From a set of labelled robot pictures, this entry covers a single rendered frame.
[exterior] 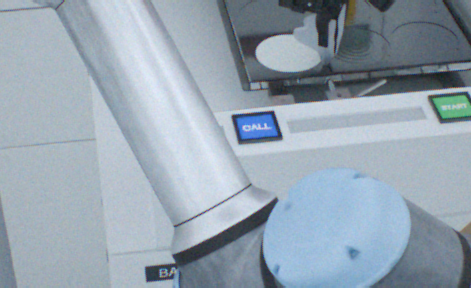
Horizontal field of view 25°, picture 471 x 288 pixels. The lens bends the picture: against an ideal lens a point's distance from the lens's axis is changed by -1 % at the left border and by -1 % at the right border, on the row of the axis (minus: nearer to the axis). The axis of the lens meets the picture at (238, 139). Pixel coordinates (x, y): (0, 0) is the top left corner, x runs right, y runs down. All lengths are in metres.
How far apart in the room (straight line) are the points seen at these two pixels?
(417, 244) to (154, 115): 0.27
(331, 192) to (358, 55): 0.70
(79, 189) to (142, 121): 1.15
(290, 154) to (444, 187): 0.23
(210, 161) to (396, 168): 0.43
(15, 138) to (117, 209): 0.63
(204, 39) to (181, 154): 0.80
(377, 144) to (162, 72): 0.42
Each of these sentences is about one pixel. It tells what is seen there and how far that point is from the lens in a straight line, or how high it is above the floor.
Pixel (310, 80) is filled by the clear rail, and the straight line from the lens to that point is 1.52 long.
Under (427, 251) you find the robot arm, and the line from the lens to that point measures 0.91.
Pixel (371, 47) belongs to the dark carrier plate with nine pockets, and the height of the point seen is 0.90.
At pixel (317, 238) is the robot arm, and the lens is 0.88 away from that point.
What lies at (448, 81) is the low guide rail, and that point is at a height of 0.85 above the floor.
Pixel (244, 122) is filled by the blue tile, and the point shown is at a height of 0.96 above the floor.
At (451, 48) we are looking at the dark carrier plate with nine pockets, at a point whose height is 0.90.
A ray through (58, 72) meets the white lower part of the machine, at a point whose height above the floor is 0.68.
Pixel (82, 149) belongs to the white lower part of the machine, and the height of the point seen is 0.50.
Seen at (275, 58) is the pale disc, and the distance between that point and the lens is 1.57.
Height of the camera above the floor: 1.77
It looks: 38 degrees down
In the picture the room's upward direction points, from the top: straight up
